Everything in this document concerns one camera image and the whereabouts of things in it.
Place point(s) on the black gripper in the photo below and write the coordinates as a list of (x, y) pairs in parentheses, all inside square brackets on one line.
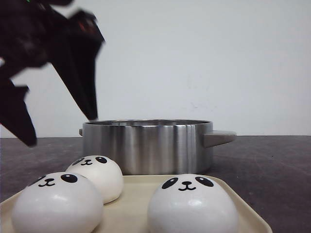
[(24, 27)]

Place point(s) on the beige plastic tray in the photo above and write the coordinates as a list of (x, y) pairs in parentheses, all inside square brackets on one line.
[(128, 214)]

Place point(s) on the panda bun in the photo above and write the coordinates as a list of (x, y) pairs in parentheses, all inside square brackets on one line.
[(191, 203), (103, 172), (60, 202)]

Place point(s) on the stainless steel steamer pot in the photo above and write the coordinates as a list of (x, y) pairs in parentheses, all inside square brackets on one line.
[(155, 146)]

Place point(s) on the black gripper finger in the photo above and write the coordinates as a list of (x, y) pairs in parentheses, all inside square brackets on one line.
[(14, 115)]

